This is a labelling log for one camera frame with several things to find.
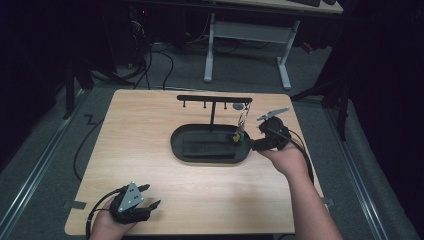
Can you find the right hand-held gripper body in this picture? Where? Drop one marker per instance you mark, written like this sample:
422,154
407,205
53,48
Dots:
275,131

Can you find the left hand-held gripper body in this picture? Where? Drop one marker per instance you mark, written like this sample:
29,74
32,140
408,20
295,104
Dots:
130,200

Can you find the bunch of keys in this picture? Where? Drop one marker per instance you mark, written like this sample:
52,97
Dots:
237,137

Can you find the black key stand with tray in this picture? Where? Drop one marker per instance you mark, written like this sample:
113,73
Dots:
210,128

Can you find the person's right hand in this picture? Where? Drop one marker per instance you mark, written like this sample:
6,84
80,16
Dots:
288,161

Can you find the person's left hand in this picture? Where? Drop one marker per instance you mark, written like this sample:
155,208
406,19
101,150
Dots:
106,225

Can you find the grey round table grommet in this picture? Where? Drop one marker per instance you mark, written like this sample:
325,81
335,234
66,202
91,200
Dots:
238,106

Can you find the grey tape piece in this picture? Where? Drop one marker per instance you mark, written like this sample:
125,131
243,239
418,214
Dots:
328,201
75,204

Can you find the black metal stand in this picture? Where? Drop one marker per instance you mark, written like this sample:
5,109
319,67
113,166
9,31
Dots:
70,90
336,96

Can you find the white-framed desk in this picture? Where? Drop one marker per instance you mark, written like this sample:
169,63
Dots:
250,32

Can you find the black keyboard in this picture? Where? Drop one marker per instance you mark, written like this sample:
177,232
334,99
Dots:
305,2

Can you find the dark computer tower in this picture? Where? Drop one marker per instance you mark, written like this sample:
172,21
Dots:
131,33

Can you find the metal floor rail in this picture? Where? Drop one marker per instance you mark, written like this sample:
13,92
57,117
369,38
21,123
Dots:
358,176
36,170

